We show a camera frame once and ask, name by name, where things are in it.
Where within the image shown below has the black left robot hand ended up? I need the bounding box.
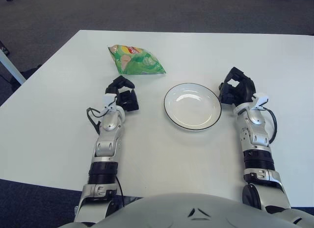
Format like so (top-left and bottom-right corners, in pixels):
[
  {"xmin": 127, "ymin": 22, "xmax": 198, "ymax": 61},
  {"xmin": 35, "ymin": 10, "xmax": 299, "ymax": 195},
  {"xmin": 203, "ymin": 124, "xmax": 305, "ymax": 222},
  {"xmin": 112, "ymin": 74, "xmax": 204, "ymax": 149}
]
[{"xmin": 105, "ymin": 75, "xmax": 140, "ymax": 113}]

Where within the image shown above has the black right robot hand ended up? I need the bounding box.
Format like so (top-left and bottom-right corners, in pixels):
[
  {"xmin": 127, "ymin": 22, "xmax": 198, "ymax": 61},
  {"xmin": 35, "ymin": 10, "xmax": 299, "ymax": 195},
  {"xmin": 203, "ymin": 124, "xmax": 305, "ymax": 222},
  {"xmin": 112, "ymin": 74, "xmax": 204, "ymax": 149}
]
[{"xmin": 217, "ymin": 67, "xmax": 256, "ymax": 106}]

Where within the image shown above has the green potato chips bag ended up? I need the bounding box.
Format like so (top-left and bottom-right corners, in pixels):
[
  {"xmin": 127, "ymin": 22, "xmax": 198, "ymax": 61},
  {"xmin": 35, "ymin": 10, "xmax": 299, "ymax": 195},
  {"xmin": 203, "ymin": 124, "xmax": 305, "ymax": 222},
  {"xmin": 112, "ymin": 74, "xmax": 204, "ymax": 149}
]
[{"xmin": 107, "ymin": 43, "xmax": 167, "ymax": 76}]

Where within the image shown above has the white plate with black rim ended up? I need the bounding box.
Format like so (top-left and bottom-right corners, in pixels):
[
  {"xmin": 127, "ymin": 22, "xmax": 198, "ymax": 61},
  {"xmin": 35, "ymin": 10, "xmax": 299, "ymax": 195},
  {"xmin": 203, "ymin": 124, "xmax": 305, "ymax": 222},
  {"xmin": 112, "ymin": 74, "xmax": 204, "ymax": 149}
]
[{"xmin": 163, "ymin": 82, "xmax": 222, "ymax": 131}]

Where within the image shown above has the white neighbouring table leg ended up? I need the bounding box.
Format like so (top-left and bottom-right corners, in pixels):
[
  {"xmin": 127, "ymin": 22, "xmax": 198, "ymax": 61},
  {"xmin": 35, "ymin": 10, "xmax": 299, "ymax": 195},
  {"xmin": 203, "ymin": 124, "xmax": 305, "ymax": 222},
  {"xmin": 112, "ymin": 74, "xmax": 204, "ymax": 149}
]
[{"xmin": 0, "ymin": 50, "xmax": 26, "ymax": 85}]

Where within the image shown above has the grey robot torso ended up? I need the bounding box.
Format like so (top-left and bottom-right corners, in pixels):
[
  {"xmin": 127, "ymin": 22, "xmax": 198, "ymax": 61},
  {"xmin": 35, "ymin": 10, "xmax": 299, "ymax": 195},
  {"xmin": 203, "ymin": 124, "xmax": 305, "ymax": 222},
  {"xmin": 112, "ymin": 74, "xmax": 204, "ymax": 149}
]
[{"xmin": 61, "ymin": 192, "xmax": 314, "ymax": 228}]

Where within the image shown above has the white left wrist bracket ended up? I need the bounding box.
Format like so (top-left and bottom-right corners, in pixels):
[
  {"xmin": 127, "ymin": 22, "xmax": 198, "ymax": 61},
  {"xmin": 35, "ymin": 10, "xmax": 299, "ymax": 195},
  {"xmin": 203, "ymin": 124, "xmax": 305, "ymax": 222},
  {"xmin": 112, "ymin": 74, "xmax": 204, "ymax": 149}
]
[{"xmin": 102, "ymin": 95, "xmax": 117, "ymax": 111}]

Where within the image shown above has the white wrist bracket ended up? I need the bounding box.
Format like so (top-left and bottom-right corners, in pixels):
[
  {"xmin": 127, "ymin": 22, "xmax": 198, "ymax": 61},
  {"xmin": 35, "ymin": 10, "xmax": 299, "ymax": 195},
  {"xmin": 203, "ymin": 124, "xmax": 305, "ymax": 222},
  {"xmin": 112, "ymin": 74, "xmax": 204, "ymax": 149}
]
[
  {"xmin": 102, "ymin": 95, "xmax": 117, "ymax": 111},
  {"xmin": 252, "ymin": 92, "xmax": 269, "ymax": 110}
]

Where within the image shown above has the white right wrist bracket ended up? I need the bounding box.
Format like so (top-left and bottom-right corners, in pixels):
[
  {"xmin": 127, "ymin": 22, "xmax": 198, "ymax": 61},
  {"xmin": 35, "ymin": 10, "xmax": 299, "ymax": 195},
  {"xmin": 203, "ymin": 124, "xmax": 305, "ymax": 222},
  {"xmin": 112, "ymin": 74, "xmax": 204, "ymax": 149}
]
[{"xmin": 252, "ymin": 92, "xmax": 269, "ymax": 110}]

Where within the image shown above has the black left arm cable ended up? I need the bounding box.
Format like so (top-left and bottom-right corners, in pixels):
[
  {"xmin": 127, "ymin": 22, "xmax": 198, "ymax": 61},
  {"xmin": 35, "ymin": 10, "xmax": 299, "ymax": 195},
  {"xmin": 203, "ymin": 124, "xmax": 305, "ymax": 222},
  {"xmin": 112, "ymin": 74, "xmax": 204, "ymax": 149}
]
[{"xmin": 85, "ymin": 100, "xmax": 126, "ymax": 205}]

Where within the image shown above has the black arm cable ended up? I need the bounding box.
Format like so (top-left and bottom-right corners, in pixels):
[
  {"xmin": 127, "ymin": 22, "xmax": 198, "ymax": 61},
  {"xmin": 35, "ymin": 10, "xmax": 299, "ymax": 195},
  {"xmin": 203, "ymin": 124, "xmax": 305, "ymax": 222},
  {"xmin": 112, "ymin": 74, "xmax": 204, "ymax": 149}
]
[
  {"xmin": 85, "ymin": 100, "xmax": 126, "ymax": 205},
  {"xmin": 260, "ymin": 107, "xmax": 278, "ymax": 144}
]

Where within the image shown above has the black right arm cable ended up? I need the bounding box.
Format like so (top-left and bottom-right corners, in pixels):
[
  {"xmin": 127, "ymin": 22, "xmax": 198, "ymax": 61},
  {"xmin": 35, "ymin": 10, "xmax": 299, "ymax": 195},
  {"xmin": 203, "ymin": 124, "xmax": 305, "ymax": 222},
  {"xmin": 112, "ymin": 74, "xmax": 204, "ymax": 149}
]
[{"xmin": 260, "ymin": 107, "xmax": 278, "ymax": 144}]

